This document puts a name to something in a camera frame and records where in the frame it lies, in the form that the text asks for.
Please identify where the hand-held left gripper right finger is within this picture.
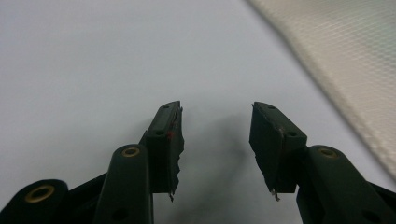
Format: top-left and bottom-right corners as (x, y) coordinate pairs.
(248, 101), (308, 202)

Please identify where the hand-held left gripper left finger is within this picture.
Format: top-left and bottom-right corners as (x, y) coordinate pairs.
(138, 100), (185, 203)

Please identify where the white mesh laundry bag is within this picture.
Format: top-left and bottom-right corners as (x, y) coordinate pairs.
(245, 0), (396, 185)

